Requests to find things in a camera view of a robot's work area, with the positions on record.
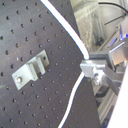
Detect black thin cable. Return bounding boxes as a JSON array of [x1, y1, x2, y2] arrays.
[[98, 1, 128, 26]]

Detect white cable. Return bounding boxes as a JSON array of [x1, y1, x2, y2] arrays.
[[40, 0, 91, 128]]

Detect black perforated breadboard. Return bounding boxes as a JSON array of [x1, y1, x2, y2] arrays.
[[0, 0, 100, 128]]

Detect aluminium extrusion frame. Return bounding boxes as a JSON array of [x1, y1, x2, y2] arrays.
[[98, 89, 117, 124]]

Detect grey metal cable clip bracket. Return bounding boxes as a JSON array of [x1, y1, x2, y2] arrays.
[[12, 50, 49, 90]]

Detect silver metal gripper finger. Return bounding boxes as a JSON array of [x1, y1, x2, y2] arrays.
[[80, 52, 128, 94]]

